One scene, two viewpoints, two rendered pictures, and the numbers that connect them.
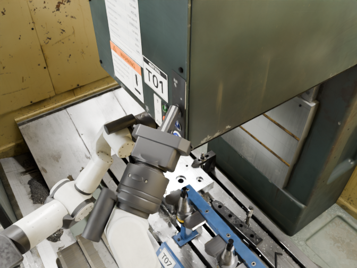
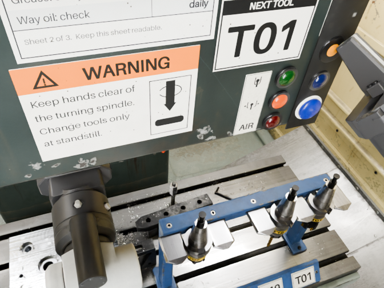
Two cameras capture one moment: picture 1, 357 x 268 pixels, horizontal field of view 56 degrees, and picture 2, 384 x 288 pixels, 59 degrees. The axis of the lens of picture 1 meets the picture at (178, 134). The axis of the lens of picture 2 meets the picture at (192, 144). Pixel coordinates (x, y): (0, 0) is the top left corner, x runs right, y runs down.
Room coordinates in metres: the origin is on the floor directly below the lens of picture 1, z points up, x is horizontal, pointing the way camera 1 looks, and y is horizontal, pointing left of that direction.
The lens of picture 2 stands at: (0.61, 0.35, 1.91)
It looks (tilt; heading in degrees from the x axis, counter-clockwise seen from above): 46 degrees down; 281
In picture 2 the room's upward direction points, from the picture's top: 6 degrees clockwise
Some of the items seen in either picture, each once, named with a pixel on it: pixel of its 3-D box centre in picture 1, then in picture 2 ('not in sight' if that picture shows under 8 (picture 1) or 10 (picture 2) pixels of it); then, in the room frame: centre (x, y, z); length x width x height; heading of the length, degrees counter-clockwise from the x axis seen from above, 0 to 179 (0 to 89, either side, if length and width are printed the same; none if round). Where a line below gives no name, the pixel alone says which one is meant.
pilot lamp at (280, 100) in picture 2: not in sight; (279, 100); (0.58, 0.03, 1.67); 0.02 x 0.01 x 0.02; 35
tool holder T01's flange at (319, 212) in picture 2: not in sight; (319, 204); (0.38, -0.21, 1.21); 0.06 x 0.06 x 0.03
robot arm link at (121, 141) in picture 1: (125, 133); (95, 256); (0.77, 0.17, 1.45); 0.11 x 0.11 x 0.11; 35
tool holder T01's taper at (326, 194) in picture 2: not in sight; (326, 193); (0.38, -0.21, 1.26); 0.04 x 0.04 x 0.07
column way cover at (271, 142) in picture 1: (257, 122); not in sight; (1.15, -0.36, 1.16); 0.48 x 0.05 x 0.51; 35
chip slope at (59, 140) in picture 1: (114, 141); not in sight; (1.44, 0.39, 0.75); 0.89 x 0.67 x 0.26; 125
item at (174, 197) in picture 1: (174, 198); (174, 249); (0.69, 0.01, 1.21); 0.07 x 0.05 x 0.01; 125
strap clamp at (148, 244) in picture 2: not in sight; (132, 255); (0.83, -0.05, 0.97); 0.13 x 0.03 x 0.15; 35
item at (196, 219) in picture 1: (193, 220); (220, 235); (0.60, -0.05, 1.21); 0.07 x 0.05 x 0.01; 125
